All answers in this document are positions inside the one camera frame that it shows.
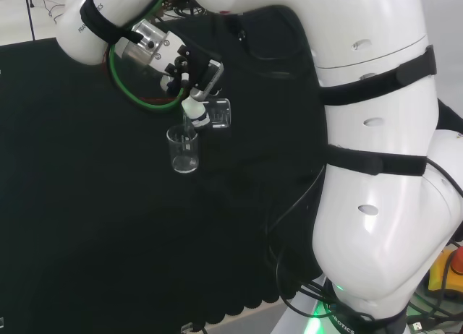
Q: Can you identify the black tripod leg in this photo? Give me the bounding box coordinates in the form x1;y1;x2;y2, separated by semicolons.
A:
22;0;36;41

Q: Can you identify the thin white and black cable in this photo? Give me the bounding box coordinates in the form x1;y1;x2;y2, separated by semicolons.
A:
35;0;68;27

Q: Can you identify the yellow stop button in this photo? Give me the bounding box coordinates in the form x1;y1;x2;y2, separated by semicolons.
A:
428;241;463;299

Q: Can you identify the black bench cloth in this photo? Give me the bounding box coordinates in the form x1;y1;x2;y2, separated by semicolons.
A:
0;3;463;334

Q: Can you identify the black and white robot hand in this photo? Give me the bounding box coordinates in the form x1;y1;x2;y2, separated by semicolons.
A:
158;33;225;133

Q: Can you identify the green cable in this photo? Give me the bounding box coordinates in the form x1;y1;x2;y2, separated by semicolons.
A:
107;0;187;114

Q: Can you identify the black cable bundle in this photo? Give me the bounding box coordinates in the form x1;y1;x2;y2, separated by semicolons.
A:
153;3;209;23

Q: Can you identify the clear glass beaker with water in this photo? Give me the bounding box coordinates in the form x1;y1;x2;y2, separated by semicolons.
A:
182;98;232;130

